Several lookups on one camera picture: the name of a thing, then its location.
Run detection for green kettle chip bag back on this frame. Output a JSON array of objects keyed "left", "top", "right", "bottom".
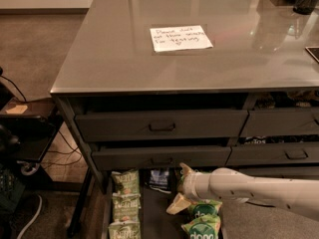
[{"left": 111, "top": 170, "right": 140, "bottom": 194}]

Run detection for green dang bag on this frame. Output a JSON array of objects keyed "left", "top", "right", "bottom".
[
  {"left": 181, "top": 215, "right": 221, "bottom": 239},
  {"left": 176, "top": 170, "right": 184, "bottom": 195},
  {"left": 187, "top": 200, "right": 222, "bottom": 218}
]

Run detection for white handwritten paper note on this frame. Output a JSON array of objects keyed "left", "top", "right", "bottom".
[{"left": 150, "top": 25, "right": 213, "bottom": 53}]

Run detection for top right drawer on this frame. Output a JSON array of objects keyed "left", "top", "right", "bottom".
[{"left": 241, "top": 108, "right": 319, "bottom": 137}]

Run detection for green kettle chip bag middle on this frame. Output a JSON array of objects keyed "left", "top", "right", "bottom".
[{"left": 112, "top": 193, "right": 140, "bottom": 222}]

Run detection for top left drawer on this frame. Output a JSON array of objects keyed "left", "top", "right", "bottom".
[{"left": 75, "top": 110, "right": 247, "bottom": 142}]

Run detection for green kettle chip bag front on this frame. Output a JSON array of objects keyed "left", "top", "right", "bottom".
[{"left": 109, "top": 221, "right": 142, "bottom": 239}]

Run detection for bottom right drawer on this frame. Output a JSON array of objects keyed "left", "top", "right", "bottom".
[{"left": 238, "top": 166, "right": 319, "bottom": 180}]

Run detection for green dang bag front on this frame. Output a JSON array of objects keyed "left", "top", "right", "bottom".
[{"left": 181, "top": 215, "right": 221, "bottom": 239}]

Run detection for blue chip bag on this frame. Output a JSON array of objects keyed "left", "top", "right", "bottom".
[{"left": 149, "top": 169, "right": 171, "bottom": 193}]

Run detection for dark snack bags middle right drawer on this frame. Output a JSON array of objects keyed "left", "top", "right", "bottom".
[{"left": 241, "top": 134, "right": 319, "bottom": 144}]

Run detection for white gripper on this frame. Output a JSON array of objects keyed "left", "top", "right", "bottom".
[{"left": 166, "top": 162, "right": 210, "bottom": 215}]

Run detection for green kettle chip bag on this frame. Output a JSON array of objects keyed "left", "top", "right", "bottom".
[
  {"left": 112, "top": 193, "right": 140, "bottom": 222},
  {"left": 111, "top": 170, "right": 140, "bottom": 194},
  {"left": 109, "top": 221, "right": 142, "bottom": 239}
]

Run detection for grey metal drawer cabinet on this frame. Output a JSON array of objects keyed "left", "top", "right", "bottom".
[{"left": 50, "top": 0, "right": 319, "bottom": 239}]

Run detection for black cable on side table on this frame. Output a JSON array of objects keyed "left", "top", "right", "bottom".
[{"left": 0, "top": 74, "right": 28, "bottom": 104}]

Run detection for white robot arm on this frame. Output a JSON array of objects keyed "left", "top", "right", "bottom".
[{"left": 166, "top": 162, "right": 319, "bottom": 221}]

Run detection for white cable on floor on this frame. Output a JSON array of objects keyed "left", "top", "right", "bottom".
[{"left": 16, "top": 194, "right": 44, "bottom": 239}]

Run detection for tan sticky note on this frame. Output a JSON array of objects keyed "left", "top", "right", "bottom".
[{"left": 6, "top": 105, "right": 28, "bottom": 115}]

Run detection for dark tablet on counter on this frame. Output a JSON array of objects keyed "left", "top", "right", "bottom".
[{"left": 305, "top": 47, "right": 319, "bottom": 64}]

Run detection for dark side table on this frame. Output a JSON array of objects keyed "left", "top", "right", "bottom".
[{"left": 0, "top": 99, "right": 63, "bottom": 162}]

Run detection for middle left drawer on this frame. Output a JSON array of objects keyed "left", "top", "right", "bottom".
[{"left": 92, "top": 145, "right": 230, "bottom": 170}]

